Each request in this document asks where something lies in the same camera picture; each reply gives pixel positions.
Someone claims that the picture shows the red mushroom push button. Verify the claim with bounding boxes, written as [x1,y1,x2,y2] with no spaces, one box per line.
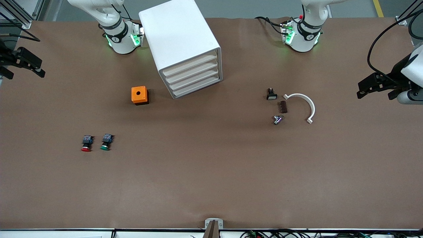
[81,135,94,152]

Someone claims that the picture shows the white plastic drawer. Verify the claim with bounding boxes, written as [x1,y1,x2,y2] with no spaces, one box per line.
[162,50,218,77]
[168,68,219,91]
[165,60,219,84]
[171,76,220,98]

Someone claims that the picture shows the green mushroom push button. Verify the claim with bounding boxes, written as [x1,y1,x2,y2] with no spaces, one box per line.
[100,134,115,151]

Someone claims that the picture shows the white drawer cabinet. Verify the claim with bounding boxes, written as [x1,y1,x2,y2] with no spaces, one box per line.
[138,0,223,99]

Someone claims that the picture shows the brown table mat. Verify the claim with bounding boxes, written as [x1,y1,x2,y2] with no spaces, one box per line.
[0,17,423,230]

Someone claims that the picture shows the brown upright bar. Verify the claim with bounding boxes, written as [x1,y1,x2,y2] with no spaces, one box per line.
[202,220,220,238]

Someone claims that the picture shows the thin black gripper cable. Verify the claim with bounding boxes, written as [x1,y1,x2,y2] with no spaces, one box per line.
[0,12,41,42]

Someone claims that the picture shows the long black gripper cable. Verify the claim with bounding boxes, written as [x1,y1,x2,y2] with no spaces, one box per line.
[367,8,423,78]

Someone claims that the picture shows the aluminium frame profile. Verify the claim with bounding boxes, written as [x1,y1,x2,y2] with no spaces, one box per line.
[0,0,32,29]
[395,0,423,26]

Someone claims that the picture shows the short black looped cable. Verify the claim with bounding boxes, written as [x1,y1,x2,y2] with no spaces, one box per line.
[408,15,423,41]

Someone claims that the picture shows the white curved plastic bracket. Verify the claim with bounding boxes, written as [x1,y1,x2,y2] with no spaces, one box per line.
[283,93,316,125]

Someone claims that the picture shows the orange button enclosure box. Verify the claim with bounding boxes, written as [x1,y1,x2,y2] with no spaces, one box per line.
[131,86,149,105]

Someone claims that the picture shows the black base cable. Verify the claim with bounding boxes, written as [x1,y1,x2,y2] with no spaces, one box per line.
[254,16,286,35]

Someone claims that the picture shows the white table edge rail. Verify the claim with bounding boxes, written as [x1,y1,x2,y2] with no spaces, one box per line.
[0,229,423,238]

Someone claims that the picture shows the black cable bundle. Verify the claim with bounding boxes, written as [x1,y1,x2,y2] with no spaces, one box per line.
[241,229,423,238]

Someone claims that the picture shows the grey metal mount bracket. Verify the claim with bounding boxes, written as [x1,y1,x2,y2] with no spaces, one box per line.
[205,218,224,230]

